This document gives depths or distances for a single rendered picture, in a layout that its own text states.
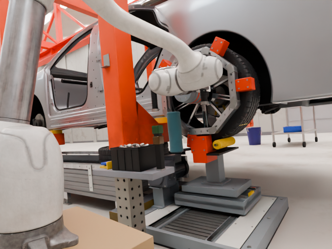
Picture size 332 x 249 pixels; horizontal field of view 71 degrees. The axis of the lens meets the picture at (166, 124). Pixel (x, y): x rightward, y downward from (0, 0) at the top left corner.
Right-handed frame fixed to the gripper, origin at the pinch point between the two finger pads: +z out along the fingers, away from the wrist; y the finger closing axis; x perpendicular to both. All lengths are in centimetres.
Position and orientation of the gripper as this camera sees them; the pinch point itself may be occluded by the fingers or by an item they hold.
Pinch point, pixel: (203, 89)
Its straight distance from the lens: 127.1
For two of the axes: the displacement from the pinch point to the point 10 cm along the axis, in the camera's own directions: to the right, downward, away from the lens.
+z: 6.0, -0.5, 8.0
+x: -0.9, -10.0, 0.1
